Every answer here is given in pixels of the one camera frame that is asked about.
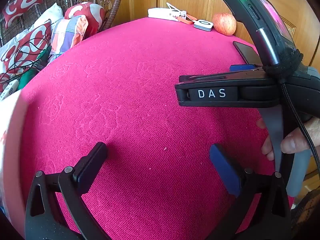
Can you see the small white grey square device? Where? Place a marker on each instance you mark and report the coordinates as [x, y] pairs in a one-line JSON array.
[[203, 25]]

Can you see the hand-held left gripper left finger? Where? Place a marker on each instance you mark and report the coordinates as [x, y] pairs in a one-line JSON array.
[[91, 165]]

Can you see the small red white cushion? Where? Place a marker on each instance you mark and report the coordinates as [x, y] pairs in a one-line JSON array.
[[22, 5]]

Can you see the round red white cushion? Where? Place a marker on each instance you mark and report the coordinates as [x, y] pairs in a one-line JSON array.
[[85, 12], [3, 81]]

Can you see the green cloth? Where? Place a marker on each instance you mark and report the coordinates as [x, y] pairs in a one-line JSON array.
[[35, 65]]

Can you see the square red white cushion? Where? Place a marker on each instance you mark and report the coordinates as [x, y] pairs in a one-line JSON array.
[[27, 45]]

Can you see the white pillow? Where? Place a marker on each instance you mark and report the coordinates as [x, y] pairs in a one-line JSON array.
[[12, 42], [48, 13]]

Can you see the small white gadget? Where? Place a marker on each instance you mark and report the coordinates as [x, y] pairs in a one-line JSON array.
[[178, 13]]

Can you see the black smartphone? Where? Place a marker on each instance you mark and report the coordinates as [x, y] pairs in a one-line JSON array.
[[246, 53]]

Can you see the white power strip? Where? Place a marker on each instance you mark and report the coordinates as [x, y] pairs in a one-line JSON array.
[[8, 88]]

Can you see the dark patterned clothing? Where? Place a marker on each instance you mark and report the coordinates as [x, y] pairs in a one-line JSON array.
[[308, 215]]

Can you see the plaid cushion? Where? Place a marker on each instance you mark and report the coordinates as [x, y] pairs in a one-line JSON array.
[[67, 35]]

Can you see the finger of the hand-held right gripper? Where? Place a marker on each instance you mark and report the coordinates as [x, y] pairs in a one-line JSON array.
[[220, 77], [243, 67]]

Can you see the red apple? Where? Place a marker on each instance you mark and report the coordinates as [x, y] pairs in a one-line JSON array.
[[225, 23]]

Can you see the person's right hand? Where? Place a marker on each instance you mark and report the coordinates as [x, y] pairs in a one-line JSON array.
[[297, 141]]

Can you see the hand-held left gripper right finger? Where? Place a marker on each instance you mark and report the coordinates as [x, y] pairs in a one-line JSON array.
[[223, 167]]

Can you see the magenta tablecloth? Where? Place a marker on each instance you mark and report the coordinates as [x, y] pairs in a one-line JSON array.
[[137, 92]]

